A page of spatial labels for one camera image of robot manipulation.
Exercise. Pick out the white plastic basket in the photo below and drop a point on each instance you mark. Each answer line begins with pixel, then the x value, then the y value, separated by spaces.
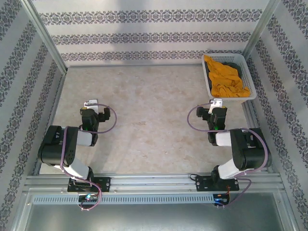
pixel 247 77

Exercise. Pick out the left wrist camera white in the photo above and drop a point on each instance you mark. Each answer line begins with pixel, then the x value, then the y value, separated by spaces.
pixel 91 103

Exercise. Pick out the grey metal sheet panel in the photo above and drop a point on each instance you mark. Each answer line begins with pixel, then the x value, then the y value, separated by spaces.
pixel 154 219

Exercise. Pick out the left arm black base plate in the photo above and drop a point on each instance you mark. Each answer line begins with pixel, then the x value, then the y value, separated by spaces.
pixel 104 184

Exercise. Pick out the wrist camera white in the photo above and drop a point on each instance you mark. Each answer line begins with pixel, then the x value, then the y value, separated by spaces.
pixel 216 102
pixel 91 103

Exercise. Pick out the yellow t-shirt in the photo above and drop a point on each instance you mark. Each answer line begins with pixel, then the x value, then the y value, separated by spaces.
pixel 223 79

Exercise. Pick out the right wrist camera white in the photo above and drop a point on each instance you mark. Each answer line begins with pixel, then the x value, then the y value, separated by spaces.
pixel 216 102

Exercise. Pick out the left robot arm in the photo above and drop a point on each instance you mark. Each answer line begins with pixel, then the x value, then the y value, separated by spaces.
pixel 50 146

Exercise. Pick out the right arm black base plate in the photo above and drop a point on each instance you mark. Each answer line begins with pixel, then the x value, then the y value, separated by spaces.
pixel 204 184

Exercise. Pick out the aluminium mounting rail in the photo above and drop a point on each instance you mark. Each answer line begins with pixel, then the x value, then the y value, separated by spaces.
pixel 154 180

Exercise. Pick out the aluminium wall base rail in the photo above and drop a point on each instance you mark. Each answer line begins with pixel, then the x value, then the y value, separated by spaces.
pixel 134 65

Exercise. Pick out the aluminium frame post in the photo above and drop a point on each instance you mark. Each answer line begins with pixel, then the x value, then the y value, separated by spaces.
pixel 45 38
pixel 258 31

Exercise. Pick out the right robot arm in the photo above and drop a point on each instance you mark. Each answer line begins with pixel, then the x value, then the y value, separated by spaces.
pixel 250 154

